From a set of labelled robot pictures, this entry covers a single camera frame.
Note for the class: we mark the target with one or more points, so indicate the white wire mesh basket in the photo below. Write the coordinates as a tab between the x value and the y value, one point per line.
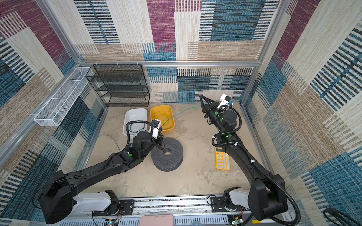
58	106

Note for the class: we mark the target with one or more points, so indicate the black wire shelf rack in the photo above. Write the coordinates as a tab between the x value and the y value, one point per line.
119	85

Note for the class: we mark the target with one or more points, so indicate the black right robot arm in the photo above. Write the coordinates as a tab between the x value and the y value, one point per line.
267	197

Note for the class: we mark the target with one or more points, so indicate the grey perforated cable spool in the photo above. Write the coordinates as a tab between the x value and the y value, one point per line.
170	158

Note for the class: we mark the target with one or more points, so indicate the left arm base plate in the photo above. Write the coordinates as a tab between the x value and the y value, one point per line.
119	208

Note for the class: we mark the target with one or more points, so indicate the yellow calculator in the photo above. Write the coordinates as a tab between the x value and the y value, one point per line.
222	159

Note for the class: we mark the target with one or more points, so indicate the white plastic bin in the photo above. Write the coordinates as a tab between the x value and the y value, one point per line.
138	114

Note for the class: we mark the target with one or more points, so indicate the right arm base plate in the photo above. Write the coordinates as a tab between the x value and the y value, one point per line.
218	205

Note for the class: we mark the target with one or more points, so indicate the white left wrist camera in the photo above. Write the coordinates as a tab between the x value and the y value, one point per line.
156	123

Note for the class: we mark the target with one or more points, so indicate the yellow plastic bin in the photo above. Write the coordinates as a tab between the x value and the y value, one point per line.
165	114

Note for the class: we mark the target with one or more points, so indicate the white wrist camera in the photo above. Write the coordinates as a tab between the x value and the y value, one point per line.
156	123
225	101

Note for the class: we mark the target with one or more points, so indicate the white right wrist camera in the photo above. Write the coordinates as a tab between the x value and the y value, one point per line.
225	101

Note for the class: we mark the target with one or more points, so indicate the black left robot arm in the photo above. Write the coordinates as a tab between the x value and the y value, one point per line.
57	197

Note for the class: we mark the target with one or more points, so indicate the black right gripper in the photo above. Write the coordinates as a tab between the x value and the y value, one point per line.
209	107

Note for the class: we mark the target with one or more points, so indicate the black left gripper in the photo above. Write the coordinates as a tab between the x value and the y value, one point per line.
159	139

